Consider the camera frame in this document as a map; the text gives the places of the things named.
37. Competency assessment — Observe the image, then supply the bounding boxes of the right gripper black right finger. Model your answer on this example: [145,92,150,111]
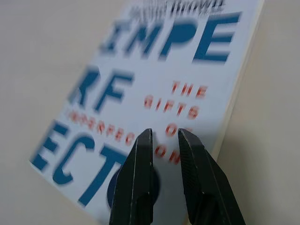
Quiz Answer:
[177,127,244,225]

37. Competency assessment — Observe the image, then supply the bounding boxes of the white book blue letters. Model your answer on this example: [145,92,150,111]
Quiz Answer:
[29,0,263,225]

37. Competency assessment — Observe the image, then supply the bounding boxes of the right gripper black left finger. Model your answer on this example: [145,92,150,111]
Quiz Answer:
[109,127,155,225]

